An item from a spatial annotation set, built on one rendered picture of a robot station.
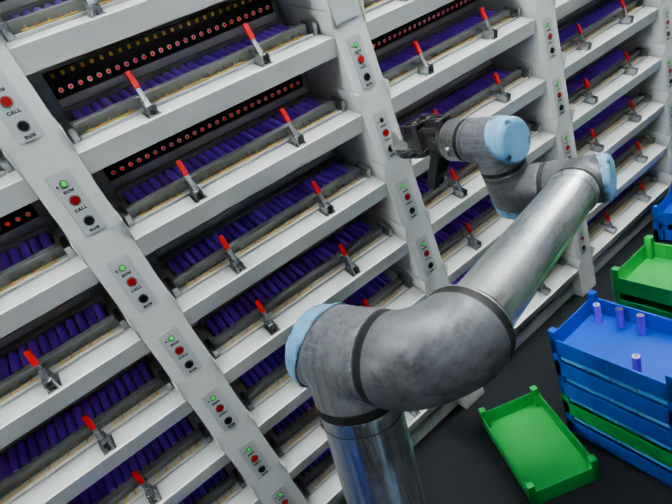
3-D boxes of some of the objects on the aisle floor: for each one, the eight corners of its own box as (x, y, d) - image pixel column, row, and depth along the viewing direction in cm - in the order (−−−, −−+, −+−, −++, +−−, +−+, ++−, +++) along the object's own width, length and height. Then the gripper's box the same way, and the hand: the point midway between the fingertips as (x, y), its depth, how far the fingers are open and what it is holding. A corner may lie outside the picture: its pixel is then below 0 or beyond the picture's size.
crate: (601, 478, 123) (598, 459, 119) (533, 507, 123) (527, 489, 120) (539, 401, 150) (534, 384, 146) (482, 425, 150) (477, 408, 147)
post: (332, 540, 136) (-111, -130, 64) (307, 564, 133) (-190, -114, 61) (301, 497, 153) (-77, -73, 81) (278, 517, 149) (-138, -59, 77)
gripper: (459, 109, 99) (397, 114, 116) (430, 127, 95) (371, 129, 113) (468, 146, 102) (407, 145, 120) (441, 164, 99) (382, 161, 117)
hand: (396, 148), depth 117 cm, fingers closed
